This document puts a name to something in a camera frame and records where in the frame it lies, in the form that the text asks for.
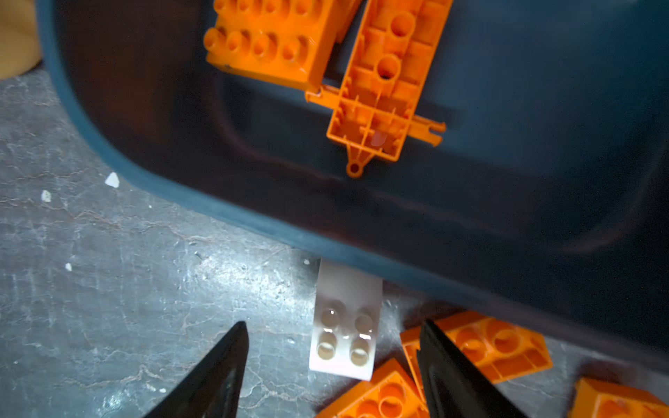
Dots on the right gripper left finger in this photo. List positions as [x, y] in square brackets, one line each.
[212, 388]

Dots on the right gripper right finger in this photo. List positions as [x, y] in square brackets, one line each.
[452, 385]

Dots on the orange 2x3 lego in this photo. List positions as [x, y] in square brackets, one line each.
[501, 351]
[390, 393]
[601, 399]

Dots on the white L-shaped lego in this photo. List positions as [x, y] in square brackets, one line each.
[345, 331]

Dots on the orange long lego chassis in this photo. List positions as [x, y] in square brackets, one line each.
[374, 109]

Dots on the orange 2x4 lego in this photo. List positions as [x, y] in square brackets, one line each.
[282, 42]

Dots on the dark teal tub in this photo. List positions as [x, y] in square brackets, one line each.
[545, 205]

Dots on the yellow tub left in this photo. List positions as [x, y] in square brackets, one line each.
[20, 47]

